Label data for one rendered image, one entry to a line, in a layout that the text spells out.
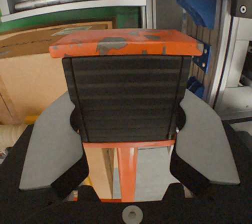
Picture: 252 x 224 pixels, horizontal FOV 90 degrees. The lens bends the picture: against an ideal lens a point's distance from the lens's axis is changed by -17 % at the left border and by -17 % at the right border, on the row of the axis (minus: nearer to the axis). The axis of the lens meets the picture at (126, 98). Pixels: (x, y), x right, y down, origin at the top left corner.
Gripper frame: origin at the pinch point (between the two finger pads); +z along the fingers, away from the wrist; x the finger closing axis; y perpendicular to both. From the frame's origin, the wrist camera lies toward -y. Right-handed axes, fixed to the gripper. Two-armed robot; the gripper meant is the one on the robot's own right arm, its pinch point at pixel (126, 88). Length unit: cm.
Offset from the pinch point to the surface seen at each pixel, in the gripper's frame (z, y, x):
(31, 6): 66, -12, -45
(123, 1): 59, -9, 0
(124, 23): 120, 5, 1
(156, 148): 121, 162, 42
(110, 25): 66, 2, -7
